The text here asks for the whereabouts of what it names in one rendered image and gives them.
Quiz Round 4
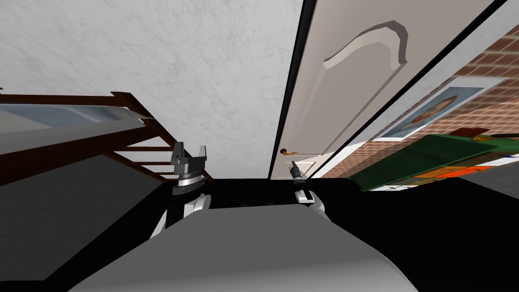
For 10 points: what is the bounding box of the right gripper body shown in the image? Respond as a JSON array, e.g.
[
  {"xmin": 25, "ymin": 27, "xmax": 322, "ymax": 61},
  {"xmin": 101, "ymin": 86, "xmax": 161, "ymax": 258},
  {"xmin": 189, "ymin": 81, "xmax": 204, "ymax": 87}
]
[{"xmin": 289, "ymin": 160, "xmax": 306, "ymax": 184}]

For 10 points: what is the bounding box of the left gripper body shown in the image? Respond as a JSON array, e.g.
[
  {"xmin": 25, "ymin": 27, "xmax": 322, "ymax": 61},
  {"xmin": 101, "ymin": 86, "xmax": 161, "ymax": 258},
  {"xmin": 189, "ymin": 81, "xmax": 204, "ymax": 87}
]
[{"xmin": 170, "ymin": 156, "xmax": 208, "ymax": 177}]

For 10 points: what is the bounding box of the beige door leaf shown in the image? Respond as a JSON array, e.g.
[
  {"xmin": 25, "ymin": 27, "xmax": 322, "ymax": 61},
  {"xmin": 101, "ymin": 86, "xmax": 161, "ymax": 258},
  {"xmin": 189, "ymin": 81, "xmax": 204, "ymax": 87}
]
[{"xmin": 269, "ymin": 0, "xmax": 494, "ymax": 181}]

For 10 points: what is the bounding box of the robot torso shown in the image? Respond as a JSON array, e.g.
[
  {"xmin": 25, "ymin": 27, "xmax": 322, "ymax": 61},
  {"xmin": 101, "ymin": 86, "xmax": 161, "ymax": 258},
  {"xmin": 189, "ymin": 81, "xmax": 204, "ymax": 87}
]
[{"xmin": 66, "ymin": 202, "xmax": 420, "ymax": 292}]

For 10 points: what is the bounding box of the green shelf with items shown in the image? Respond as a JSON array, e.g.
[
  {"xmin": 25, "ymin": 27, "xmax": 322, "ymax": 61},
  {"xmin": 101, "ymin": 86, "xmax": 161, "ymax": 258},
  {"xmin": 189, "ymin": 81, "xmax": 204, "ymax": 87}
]
[{"xmin": 348, "ymin": 127, "xmax": 519, "ymax": 193}]

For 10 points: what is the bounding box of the framed portrait picture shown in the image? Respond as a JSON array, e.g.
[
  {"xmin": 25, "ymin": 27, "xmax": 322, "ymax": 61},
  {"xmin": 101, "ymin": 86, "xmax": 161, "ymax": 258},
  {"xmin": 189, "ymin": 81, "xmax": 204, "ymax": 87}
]
[{"xmin": 372, "ymin": 76, "xmax": 508, "ymax": 142}]

